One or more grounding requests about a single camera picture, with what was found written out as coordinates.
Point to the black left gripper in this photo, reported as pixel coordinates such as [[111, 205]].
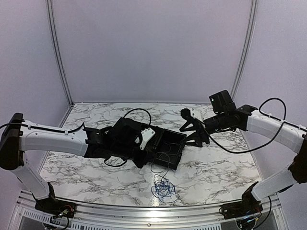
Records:
[[139, 163]]

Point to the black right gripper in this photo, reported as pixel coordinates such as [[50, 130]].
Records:
[[200, 131]]

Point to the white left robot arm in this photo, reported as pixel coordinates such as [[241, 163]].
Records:
[[20, 135]]

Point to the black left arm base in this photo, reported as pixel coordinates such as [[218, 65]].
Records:
[[51, 205]]

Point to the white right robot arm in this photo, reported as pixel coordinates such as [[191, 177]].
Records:
[[248, 118]]

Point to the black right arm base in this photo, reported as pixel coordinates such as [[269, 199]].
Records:
[[247, 206]]

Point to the black right storage bin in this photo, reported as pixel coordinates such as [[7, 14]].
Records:
[[169, 149]]

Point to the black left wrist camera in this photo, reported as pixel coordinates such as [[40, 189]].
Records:
[[146, 135]]

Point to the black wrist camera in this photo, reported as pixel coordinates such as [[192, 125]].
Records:
[[146, 135], [222, 102]]

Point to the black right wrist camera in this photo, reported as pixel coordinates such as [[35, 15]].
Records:
[[222, 102]]

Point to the aluminium front table rail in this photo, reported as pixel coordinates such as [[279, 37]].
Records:
[[91, 216]]

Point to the aluminium right corner post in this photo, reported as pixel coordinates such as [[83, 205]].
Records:
[[246, 47]]

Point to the aluminium corner post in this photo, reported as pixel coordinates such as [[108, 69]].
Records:
[[246, 47], [57, 52]]

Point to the aluminium left corner post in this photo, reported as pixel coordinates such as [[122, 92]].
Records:
[[57, 52]]

